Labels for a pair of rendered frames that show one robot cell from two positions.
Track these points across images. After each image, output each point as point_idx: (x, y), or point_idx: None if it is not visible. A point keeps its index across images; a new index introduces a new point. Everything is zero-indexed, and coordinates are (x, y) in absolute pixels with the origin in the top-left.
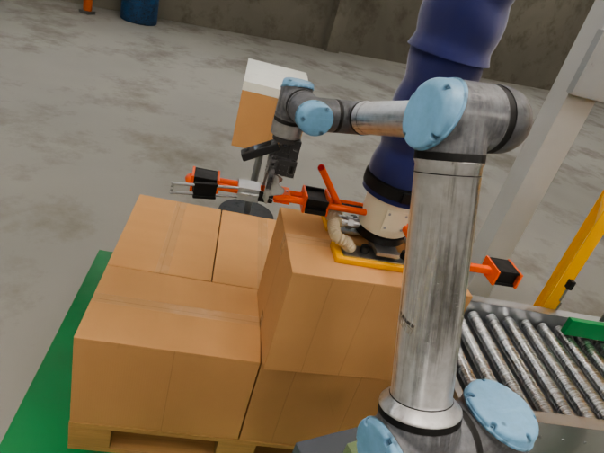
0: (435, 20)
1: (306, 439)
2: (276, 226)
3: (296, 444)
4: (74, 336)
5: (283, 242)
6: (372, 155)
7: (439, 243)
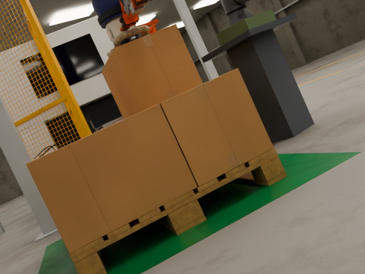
0: None
1: (245, 31)
2: (124, 57)
3: (249, 30)
4: (237, 68)
5: (147, 39)
6: (108, 2)
7: None
